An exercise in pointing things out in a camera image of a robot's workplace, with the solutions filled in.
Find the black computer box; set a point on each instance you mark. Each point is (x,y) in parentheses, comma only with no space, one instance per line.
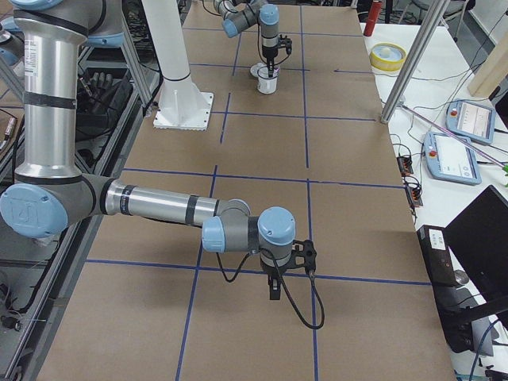
(436,254)

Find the far teach pendant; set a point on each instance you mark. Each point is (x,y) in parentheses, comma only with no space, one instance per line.
(469,119)

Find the black laptop computer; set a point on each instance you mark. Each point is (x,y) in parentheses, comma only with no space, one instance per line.
(477,237)

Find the far orange circuit board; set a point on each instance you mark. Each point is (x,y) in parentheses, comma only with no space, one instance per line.
(405,163)

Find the wooden beam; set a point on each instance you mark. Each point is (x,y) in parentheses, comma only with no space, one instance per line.
(492,72)

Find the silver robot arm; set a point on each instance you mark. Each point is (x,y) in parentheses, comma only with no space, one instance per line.
(239,16)
(50,193)

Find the near teach pendant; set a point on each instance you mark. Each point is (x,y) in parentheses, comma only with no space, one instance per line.
(449,160)

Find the left aluminium frame strut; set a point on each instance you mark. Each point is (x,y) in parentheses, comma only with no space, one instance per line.
(130,54)

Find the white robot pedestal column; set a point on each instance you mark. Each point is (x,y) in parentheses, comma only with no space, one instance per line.
(181,104)

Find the white enamel cup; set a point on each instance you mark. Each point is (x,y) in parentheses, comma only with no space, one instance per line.
(267,82)

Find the red cylinder bottle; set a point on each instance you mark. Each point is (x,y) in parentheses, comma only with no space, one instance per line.
(373,16)

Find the aluminium frame post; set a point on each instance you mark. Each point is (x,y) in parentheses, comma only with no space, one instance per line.
(418,47)

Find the white enamel cup lid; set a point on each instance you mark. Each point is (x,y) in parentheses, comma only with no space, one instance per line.
(254,69)

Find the orange circuit board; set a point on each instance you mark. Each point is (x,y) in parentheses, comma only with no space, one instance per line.
(405,163)
(413,191)

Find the near orange circuit board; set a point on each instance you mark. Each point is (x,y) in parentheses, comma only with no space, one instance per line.
(413,191)

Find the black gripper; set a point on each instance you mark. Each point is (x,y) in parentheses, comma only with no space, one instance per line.
(273,271)
(268,52)

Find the teach pendant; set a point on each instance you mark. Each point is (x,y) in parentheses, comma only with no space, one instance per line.
(469,119)
(449,160)

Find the yellow tape roll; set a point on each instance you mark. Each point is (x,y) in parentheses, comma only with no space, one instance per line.
(387,57)

